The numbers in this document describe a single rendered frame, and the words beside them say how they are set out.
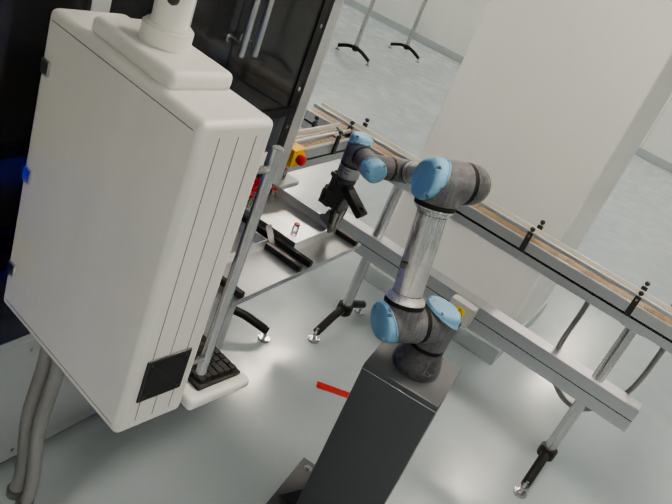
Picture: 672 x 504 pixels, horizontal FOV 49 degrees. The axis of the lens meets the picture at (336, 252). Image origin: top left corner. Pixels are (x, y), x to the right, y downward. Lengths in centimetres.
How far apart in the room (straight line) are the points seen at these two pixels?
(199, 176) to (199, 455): 166
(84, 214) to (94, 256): 9
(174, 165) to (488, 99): 256
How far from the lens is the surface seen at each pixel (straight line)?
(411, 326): 204
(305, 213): 260
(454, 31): 1087
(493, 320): 326
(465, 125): 376
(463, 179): 194
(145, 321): 148
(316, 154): 309
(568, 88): 359
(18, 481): 229
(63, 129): 161
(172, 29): 143
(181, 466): 276
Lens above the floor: 202
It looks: 28 degrees down
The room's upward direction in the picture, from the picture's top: 23 degrees clockwise
